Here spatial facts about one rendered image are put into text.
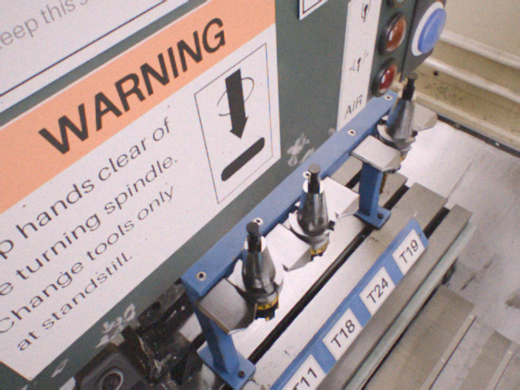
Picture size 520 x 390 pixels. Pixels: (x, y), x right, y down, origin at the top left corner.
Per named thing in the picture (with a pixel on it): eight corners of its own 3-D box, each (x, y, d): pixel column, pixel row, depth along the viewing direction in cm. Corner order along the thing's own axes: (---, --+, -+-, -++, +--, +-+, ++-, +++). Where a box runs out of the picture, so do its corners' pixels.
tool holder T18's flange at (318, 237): (302, 203, 69) (302, 193, 67) (340, 219, 67) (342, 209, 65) (282, 235, 66) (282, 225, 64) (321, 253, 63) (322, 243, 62)
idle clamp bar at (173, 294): (243, 246, 100) (241, 229, 95) (158, 343, 88) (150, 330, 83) (225, 235, 102) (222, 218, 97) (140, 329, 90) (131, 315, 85)
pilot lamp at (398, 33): (405, 44, 29) (412, 11, 28) (386, 61, 28) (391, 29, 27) (397, 40, 30) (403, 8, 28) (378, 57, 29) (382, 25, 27)
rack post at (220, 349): (257, 369, 84) (242, 295, 61) (237, 392, 82) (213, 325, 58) (218, 333, 89) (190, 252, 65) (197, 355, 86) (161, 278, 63)
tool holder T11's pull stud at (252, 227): (256, 235, 55) (254, 217, 52) (265, 244, 54) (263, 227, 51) (244, 243, 54) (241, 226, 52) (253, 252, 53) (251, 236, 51)
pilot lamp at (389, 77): (396, 85, 32) (402, 57, 30) (378, 102, 31) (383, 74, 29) (389, 81, 32) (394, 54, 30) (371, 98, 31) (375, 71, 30)
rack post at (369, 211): (391, 214, 103) (419, 112, 80) (378, 230, 101) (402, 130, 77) (354, 192, 107) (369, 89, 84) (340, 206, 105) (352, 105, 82)
